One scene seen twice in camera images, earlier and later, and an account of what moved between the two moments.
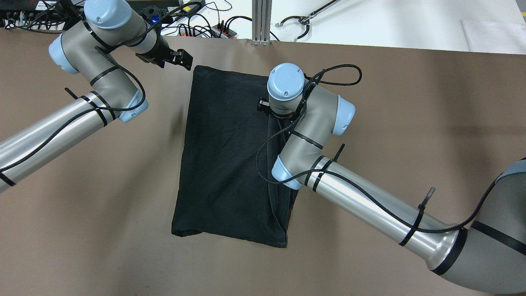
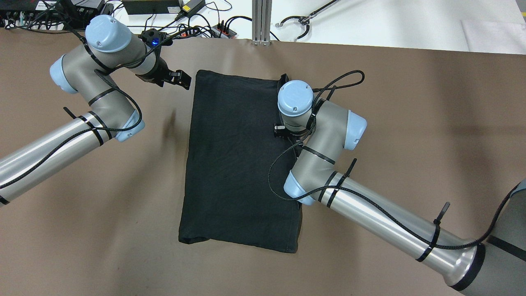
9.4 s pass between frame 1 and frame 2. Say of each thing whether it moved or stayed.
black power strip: stayed
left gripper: moved
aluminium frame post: stayed
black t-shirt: stayed
